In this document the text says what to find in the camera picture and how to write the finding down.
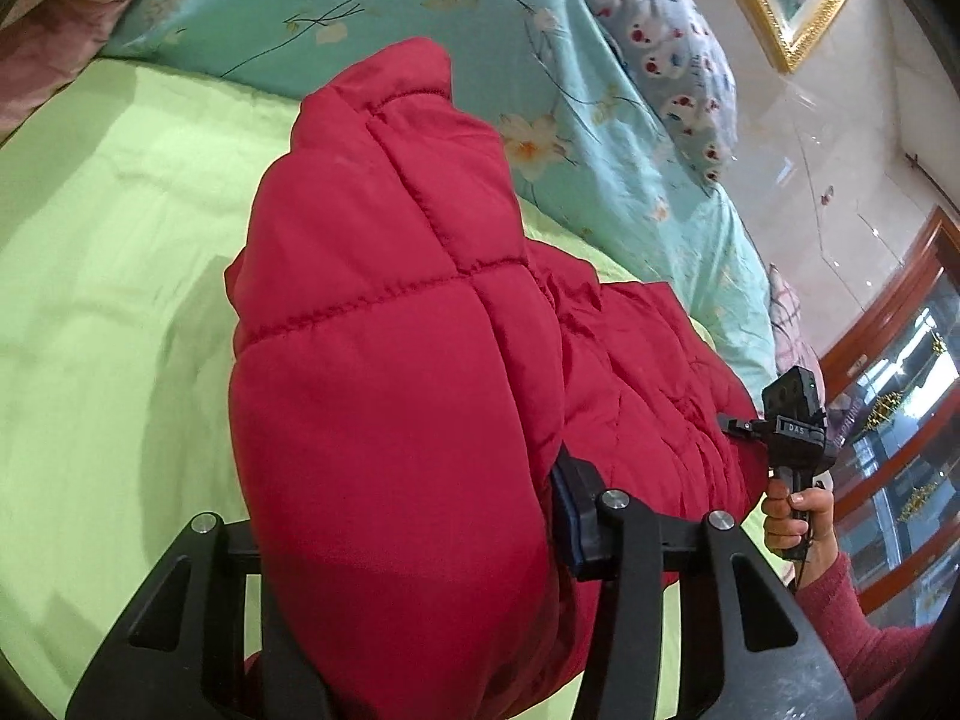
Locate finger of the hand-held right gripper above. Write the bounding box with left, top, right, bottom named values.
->
left=717, top=412, right=770, bottom=441

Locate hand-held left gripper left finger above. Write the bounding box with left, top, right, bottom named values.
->
left=66, top=512, right=336, bottom=720

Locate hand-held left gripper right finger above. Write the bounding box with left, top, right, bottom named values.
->
left=550, top=456, right=857, bottom=720

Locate red quilted jacket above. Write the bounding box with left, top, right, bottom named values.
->
left=223, top=36, right=770, bottom=720

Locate person's right forearm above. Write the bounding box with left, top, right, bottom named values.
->
left=791, top=549, right=942, bottom=720

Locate person's right hand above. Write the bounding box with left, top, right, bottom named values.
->
left=763, top=480, right=838, bottom=565

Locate pink plaid pillow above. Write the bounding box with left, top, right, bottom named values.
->
left=766, top=262, right=827, bottom=410

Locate wooden glass cabinet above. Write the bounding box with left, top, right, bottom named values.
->
left=817, top=206, right=960, bottom=627

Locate dark curtain rod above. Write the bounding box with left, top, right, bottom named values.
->
left=902, top=152, right=960, bottom=185

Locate green bed sheet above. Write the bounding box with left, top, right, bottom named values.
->
left=0, top=56, right=713, bottom=720

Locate dotted print pillow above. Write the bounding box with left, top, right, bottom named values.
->
left=551, top=0, right=740, bottom=188

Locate teal floral quilt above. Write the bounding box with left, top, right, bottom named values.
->
left=97, top=0, right=781, bottom=391

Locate pink quilt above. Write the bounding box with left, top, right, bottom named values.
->
left=0, top=0, right=155, bottom=147

